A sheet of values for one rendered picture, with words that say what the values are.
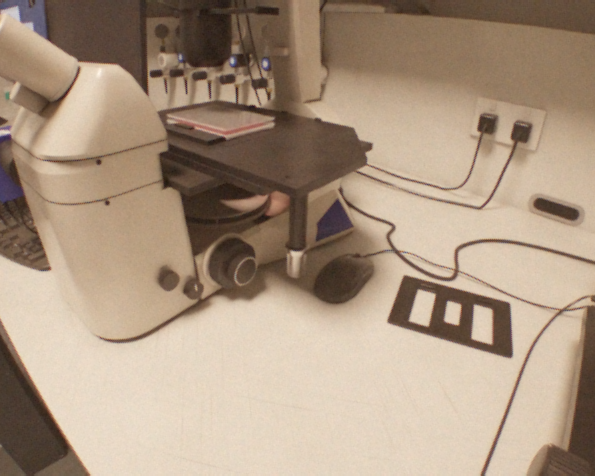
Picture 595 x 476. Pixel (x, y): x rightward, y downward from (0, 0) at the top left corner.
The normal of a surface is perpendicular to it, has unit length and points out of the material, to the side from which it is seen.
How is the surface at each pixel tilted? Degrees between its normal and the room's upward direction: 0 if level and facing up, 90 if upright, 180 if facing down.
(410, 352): 0
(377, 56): 90
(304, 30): 90
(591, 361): 0
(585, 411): 0
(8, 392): 90
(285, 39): 100
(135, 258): 90
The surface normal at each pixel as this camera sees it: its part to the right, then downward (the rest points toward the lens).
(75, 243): -0.03, 0.50
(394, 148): -0.63, 0.36
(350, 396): 0.04, -0.87
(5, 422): 0.70, 0.37
